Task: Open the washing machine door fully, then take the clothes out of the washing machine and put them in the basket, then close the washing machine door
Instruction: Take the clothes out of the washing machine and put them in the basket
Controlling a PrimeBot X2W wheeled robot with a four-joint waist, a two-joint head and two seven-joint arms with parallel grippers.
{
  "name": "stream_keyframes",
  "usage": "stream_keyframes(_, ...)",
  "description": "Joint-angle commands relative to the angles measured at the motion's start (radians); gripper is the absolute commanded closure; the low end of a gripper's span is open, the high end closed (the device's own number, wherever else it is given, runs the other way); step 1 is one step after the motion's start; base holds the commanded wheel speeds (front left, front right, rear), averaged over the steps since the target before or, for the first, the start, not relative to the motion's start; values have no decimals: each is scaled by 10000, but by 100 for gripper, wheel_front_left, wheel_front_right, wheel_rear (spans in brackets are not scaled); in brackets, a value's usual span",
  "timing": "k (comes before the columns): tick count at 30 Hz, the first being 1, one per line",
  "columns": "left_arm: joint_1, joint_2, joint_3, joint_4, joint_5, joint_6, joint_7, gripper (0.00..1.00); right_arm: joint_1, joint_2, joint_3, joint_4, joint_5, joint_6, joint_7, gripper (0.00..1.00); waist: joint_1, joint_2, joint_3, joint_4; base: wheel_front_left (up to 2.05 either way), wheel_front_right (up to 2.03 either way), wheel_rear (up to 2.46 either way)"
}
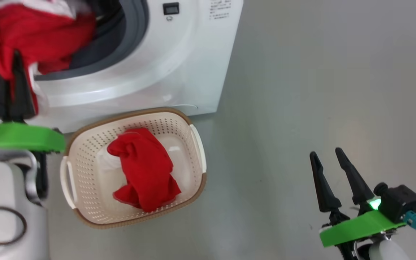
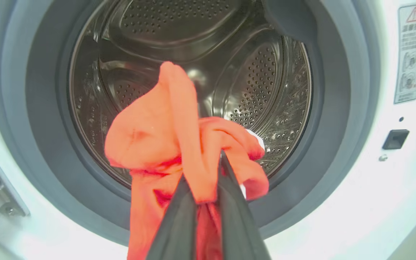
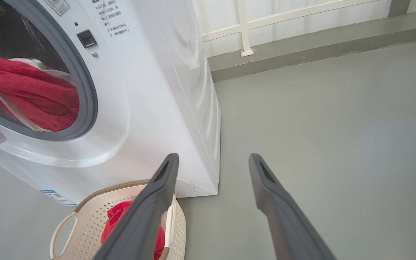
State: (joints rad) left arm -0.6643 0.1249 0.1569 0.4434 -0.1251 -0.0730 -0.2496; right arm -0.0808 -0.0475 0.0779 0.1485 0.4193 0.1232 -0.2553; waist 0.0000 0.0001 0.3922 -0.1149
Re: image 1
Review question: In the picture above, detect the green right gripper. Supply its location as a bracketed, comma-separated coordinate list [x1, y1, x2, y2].
[309, 147, 407, 248]

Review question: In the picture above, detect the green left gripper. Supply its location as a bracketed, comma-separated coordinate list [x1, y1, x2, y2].
[0, 50, 66, 153]

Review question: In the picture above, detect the red and white garment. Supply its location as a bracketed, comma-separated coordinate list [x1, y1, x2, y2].
[0, 0, 97, 113]

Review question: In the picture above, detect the cream perforated basket brown rim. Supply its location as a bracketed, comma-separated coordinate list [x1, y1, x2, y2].
[60, 107, 207, 229]

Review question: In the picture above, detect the white front-load washing machine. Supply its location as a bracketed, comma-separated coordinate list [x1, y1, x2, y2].
[0, 0, 244, 134]

